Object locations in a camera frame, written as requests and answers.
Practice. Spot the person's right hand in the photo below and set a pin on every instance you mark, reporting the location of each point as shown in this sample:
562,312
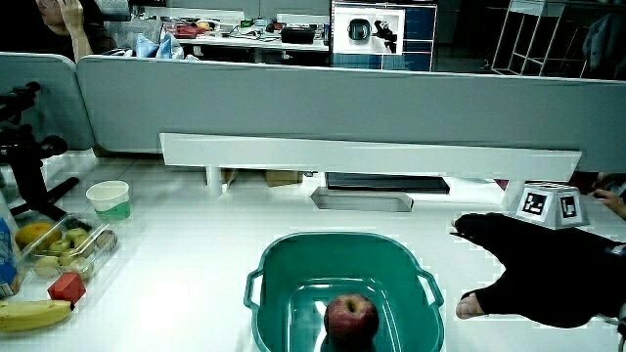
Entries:
548,274

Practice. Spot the red apple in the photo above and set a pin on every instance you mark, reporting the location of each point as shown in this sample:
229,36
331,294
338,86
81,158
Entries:
351,318

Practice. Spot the green deep plastic plate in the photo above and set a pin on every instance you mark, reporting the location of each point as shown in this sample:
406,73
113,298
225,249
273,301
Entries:
313,264

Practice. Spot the black flat keyboard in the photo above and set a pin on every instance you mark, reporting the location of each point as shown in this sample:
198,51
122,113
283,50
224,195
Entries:
386,182

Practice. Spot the white flat box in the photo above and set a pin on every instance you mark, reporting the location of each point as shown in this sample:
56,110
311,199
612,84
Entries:
362,201

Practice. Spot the white desk riser shelf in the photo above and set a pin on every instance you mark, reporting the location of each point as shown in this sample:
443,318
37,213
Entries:
371,155

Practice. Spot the white metal rack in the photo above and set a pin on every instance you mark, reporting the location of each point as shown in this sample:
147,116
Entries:
538,39

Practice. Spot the grey partition panel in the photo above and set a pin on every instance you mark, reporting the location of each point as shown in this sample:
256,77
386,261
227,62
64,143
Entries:
342,107
44,98

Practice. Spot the computer monitor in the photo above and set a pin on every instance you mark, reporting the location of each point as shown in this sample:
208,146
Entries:
420,39

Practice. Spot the brown cardboard box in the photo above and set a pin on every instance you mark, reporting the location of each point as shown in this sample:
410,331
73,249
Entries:
282,177

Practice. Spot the black bag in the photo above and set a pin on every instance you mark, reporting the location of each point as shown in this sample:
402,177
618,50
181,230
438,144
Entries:
297,35

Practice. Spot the white background desk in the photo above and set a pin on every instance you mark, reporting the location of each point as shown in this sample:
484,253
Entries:
254,43

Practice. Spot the white and green paper cup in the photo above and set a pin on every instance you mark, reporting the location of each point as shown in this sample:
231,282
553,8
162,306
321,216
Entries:
110,200

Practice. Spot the blue plastic bag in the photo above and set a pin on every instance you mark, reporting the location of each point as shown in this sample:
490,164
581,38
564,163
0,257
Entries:
156,48

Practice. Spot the clear plastic fruit container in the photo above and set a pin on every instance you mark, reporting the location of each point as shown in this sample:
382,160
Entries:
93,244

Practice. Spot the red cube block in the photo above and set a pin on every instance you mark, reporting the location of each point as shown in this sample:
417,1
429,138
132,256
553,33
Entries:
67,287

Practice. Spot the pile of small green fruits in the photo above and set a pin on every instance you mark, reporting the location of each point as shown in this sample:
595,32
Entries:
59,246

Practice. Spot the orange fruit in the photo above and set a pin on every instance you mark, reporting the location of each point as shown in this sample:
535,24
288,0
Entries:
31,233

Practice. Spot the yellow banana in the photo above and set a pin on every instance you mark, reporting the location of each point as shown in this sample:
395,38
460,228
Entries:
31,314

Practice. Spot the blue snack packet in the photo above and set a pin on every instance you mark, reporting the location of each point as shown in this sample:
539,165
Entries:
7,264

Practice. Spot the black camera tripod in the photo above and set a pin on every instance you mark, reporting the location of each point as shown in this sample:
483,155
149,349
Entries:
27,161

